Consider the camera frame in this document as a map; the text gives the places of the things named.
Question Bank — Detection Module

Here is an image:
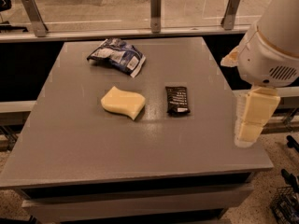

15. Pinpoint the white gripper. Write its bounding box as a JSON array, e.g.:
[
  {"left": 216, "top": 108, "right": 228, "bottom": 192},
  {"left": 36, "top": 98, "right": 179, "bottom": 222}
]
[{"left": 221, "top": 22, "right": 299, "bottom": 147}]

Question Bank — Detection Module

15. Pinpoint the black snack bar wrapper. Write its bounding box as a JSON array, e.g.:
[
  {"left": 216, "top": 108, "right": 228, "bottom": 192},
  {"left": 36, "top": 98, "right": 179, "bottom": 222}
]
[{"left": 165, "top": 86, "right": 190, "bottom": 115}]

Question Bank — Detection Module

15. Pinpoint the yellow wavy sponge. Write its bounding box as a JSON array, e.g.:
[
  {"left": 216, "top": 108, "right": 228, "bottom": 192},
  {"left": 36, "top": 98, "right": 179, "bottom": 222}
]
[{"left": 101, "top": 87, "right": 146, "bottom": 120}]

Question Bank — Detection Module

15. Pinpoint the black wire basket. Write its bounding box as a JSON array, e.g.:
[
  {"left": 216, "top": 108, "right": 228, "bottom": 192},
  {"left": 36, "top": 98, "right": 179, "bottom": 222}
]
[{"left": 270, "top": 187, "right": 299, "bottom": 224}]

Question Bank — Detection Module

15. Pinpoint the grey horizontal rail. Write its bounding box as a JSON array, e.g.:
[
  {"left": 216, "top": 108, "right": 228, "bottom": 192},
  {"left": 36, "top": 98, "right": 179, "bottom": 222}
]
[{"left": 0, "top": 25, "right": 249, "bottom": 43}]

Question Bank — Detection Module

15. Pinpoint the grey table with drawers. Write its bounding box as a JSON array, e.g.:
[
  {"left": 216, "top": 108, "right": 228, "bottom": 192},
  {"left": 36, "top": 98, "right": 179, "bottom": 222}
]
[{"left": 1, "top": 37, "right": 272, "bottom": 224}]

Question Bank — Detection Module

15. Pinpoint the middle metal bracket post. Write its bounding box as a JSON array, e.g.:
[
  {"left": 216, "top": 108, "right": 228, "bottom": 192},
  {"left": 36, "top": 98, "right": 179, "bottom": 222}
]
[{"left": 150, "top": 0, "right": 162, "bottom": 33}]

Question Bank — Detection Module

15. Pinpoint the blue white crumpled bag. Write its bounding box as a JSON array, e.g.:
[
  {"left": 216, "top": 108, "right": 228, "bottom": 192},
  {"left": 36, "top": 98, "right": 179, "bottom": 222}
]
[{"left": 87, "top": 38, "right": 146, "bottom": 77}]

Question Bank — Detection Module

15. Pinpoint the left metal bracket post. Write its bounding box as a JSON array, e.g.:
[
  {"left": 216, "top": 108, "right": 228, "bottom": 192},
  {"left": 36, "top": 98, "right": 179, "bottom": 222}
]
[{"left": 21, "top": 0, "right": 48, "bottom": 37}]

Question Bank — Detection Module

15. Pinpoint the right metal bracket post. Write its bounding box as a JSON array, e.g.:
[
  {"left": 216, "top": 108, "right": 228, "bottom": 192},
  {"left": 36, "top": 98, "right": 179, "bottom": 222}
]
[{"left": 221, "top": 0, "right": 241, "bottom": 30}]

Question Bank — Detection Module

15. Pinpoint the metal bracket post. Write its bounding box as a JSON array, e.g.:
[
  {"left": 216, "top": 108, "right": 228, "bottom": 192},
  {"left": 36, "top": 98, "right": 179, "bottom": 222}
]
[
  {"left": 221, "top": 0, "right": 241, "bottom": 30},
  {"left": 150, "top": 0, "right": 162, "bottom": 33},
  {"left": 21, "top": 0, "right": 48, "bottom": 37}
]

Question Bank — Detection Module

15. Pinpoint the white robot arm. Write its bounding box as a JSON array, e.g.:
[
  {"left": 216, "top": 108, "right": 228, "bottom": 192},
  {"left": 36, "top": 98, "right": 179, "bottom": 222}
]
[{"left": 221, "top": 0, "right": 299, "bottom": 147}]

